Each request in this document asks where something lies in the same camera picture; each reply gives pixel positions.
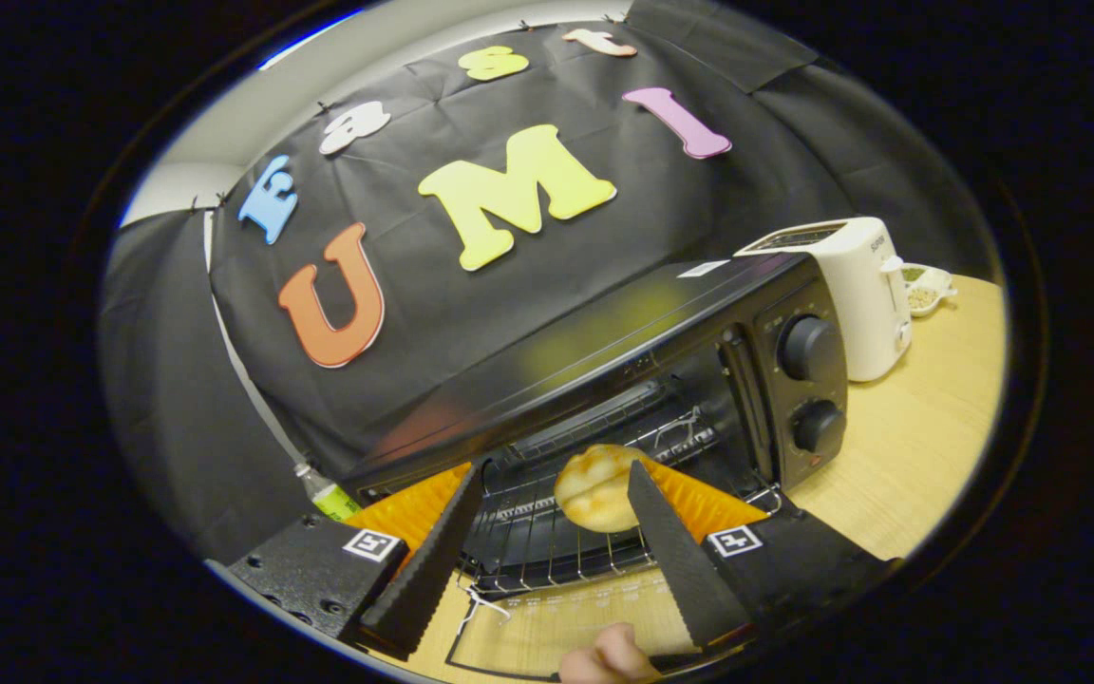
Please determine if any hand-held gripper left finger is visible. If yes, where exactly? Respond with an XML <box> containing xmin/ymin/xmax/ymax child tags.
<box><xmin>227</xmin><ymin>463</ymin><xmax>486</xmax><ymax>663</ymax></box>

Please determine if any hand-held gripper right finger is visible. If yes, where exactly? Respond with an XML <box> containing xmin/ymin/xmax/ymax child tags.
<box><xmin>625</xmin><ymin>460</ymin><xmax>899</xmax><ymax>652</ymax></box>

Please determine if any round golden bread bun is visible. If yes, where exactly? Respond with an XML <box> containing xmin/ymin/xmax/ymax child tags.
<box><xmin>554</xmin><ymin>444</ymin><xmax>648</xmax><ymax>534</ymax></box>

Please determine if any black toaster oven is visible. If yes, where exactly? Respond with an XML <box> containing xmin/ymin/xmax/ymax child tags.
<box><xmin>343</xmin><ymin>252</ymin><xmax>850</xmax><ymax>680</ymax></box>

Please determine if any white pop-up toaster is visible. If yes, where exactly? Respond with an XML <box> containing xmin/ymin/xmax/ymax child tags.
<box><xmin>735</xmin><ymin>217</ymin><xmax>914</xmax><ymax>383</ymax></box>

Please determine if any green label drink bottle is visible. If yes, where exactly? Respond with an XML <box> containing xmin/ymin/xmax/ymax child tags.
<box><xmin>293</xmin><ymin>463</ymin><xmax>363</xmax><ymax>523</ymax></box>

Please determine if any white divided snack dish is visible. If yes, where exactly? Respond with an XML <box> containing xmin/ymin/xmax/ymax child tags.
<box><xmin>900</xmin><ymin>263</ymin><xmax>958</xmax><ymax>317</ymax></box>

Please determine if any oven wire rack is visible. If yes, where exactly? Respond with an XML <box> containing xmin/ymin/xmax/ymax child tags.
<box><xmin>462</xmin><ymin>446</ymin><xmax>785</xmax><ymax>595</ymax></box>

